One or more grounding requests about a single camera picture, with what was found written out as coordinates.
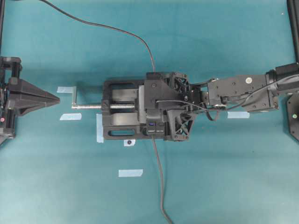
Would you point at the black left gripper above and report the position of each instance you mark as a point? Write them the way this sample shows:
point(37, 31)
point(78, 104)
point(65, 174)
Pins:
point(21, 87)

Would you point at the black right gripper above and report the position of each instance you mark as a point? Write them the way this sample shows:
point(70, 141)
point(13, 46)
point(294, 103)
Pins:
point(178, 95)

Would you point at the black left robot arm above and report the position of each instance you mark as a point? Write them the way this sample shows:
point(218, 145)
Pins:
point(9, 98)

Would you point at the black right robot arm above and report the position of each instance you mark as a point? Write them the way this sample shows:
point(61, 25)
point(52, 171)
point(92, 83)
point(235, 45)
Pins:
point(254, 93)

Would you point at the black USB hub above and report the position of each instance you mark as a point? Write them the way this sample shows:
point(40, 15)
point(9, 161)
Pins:
point(155, 127)

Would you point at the blue tape strip top left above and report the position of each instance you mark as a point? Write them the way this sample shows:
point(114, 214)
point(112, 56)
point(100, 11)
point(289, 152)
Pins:
point(66, 89)

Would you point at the blue tape strip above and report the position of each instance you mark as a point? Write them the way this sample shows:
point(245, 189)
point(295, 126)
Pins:
point(66, 89)
point(71, 116)
point(238, 115)
point(130, 172)

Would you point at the black bench vise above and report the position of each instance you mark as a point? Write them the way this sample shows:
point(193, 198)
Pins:
point(122, 109)

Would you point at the blue tape strip right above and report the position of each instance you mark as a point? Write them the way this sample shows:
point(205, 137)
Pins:
point(238, 115)

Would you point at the blue tape strip bottom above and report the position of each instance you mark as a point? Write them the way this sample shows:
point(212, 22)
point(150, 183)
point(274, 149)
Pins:
point(130, 172)

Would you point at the blue tape strip vertical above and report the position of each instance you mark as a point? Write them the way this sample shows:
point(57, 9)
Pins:
point(99, 128)

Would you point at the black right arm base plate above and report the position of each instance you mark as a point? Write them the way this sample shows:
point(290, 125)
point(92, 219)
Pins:
point(291, 116)

